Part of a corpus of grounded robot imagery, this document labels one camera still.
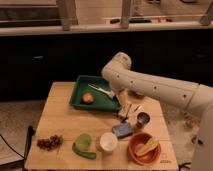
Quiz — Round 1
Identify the orange red apple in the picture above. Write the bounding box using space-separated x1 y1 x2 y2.
82 92 94 104

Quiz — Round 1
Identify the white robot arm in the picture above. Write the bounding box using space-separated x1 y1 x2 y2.
101 52 213 171

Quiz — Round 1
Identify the dark purple bowl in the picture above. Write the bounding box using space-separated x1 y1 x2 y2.
133 92 145 99

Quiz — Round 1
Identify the green plastic tray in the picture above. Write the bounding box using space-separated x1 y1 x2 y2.
70 75 121 112

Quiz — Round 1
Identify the metal cup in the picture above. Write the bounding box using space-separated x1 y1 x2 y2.
136 112 150 129

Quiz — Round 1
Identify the blue sponge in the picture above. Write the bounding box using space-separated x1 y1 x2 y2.
112 123 133 138

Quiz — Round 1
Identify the orange bowl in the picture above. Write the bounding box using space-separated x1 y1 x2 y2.
128 132 161 166

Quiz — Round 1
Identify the yellow corn cob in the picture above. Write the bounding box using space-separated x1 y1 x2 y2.
135 138 159 157

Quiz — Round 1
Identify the green cucumber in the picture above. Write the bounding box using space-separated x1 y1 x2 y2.
72 143 96 160

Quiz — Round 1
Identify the dark cabinet counter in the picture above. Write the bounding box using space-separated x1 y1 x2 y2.
0 27 213 101

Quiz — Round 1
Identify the bunch of red grapes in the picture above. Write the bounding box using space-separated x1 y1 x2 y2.
37 135 63 151

